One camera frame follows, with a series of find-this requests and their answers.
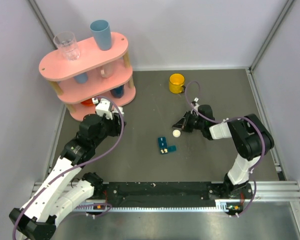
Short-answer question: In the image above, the teal pill organizer box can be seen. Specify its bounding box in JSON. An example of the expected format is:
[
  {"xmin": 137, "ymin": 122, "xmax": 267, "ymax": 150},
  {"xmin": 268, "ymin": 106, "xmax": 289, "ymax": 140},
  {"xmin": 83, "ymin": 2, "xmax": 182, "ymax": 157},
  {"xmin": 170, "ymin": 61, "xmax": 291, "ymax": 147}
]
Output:
[{"xmin": 157, "ymin": 136, "xmax": 177, "ymax": 155}]

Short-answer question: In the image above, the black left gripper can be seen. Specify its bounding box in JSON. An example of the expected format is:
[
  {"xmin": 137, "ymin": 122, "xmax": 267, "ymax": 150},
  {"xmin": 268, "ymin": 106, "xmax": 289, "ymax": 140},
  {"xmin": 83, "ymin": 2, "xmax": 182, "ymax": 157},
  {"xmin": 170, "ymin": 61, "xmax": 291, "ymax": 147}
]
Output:
[{"xmin": 92, "ymin": 112, "xmax": 126, "ymax": 147}]

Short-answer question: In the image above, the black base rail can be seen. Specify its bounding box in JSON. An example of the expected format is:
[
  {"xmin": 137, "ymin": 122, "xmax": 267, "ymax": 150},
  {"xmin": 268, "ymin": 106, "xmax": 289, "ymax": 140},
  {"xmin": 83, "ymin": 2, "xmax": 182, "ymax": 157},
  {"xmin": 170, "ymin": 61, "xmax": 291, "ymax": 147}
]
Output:
[{"xmin": 103, "ymin": 181, "xmax": 253, "ymax": 208}]

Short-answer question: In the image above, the clear drinking glass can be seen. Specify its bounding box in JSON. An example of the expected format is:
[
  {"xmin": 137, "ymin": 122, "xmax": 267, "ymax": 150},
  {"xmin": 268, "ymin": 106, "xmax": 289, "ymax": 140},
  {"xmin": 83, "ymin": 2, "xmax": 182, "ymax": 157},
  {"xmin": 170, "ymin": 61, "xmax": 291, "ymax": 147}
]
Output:
[{"xmin": 53, "ymin": 31, "xmax": 81, "ymax": 61}]

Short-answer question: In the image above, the light blue plastic tumbler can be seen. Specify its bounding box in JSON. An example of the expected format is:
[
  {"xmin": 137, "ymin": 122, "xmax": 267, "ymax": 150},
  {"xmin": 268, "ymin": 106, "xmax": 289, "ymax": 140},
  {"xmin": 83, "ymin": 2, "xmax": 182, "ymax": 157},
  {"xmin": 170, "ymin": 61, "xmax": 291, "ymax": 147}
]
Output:
[{"xmin": 90, "ymin": 19, "xmax": 112, "ymax": 51}]

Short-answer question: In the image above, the pink three-tier wooden shelf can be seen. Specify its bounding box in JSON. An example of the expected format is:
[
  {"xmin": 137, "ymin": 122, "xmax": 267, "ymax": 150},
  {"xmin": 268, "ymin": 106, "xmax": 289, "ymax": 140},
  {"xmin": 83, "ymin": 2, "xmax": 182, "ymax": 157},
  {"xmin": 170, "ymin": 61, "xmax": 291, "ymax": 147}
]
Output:
[{"xmin": 38, "ymin": 32, "xmax": 136, "ymax": 121}]

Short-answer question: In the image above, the white bottle cap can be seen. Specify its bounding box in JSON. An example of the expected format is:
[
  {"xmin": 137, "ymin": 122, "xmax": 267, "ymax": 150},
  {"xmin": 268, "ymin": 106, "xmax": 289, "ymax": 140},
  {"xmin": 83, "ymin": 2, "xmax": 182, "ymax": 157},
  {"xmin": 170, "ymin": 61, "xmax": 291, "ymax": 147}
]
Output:
[{"xmin": 172, "ymin": 129, "xmax": 181, "ymax": 138}]

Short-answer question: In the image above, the small light blue cup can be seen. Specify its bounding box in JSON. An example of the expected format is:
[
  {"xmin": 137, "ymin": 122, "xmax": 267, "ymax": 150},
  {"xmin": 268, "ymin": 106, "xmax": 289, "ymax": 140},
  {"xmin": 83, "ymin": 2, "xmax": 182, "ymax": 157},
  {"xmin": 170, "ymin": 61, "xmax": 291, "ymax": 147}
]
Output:
[{"xmin": 74, "ymin": 72, "xmax": 89, "ymax": 84}]

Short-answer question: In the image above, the orange plastic bowl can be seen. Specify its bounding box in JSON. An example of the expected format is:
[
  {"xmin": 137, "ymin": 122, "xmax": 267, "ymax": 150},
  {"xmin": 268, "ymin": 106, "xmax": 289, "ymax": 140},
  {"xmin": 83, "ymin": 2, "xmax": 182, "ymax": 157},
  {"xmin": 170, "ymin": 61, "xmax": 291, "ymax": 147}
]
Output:
[{"xmin": 80, "ymin": 98, "xmax": 95, "ymax": 107}]

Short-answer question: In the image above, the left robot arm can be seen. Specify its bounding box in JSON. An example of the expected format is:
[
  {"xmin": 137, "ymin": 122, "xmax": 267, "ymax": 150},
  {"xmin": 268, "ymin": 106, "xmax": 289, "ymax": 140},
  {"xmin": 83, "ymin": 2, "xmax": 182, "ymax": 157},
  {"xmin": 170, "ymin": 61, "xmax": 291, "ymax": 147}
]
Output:
[{"xmin": 9, "ymin": 107, "xmax": 126, "ymax": 240}]

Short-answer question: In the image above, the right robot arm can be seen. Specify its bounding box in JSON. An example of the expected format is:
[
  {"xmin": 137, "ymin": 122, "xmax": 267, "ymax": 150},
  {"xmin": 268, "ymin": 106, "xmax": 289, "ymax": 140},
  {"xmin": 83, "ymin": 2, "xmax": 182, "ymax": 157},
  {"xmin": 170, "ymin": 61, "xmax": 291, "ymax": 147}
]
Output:
[{"xmin": 172, "ymin": 103, "xmax": 275, "ymax": 198}]

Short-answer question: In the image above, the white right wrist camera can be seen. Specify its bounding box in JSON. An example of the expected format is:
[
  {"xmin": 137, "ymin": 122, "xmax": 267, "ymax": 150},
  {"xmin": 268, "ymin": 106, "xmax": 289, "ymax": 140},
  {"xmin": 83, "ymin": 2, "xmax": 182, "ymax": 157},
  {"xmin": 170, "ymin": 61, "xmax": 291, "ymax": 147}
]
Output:
[{"xmin": 191, "ymin": 97, "xmax": 200, "ymax": 111}]

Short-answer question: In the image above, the yellow mug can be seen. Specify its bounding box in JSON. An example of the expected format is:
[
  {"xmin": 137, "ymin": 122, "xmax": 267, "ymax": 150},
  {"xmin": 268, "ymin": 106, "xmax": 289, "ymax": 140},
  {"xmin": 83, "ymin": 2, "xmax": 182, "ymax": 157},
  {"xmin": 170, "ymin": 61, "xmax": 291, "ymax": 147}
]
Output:
[{"xmin": 169, "ymin": 73, "xmax": 186, "ymax": 94}]

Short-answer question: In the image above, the white pill bottle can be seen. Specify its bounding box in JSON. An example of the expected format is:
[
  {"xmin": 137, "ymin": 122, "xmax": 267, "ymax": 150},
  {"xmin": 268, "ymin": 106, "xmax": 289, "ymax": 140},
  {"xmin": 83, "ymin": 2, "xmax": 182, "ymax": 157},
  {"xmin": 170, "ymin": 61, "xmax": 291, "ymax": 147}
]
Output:
[{"xmin": 113, "ymin": 106, "xmax": 125, "ymax": 116}]

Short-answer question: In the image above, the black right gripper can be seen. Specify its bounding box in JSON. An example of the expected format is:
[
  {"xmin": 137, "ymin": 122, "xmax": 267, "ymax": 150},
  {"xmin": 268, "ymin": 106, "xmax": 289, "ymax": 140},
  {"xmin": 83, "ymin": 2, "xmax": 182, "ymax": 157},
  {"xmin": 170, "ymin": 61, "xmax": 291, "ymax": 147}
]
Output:
[{"xmin": 172, "ymin": 110, "xmax": 205, "ymax": 133}]

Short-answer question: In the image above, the dark blue faceted cup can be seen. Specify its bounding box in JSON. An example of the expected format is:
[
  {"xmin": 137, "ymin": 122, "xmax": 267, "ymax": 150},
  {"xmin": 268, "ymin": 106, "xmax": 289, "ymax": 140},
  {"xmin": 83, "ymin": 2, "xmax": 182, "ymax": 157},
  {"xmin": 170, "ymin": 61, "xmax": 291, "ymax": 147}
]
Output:
[{"xmin": 110, "ymin": 85, "xmax": 125, "ymax": 99}]

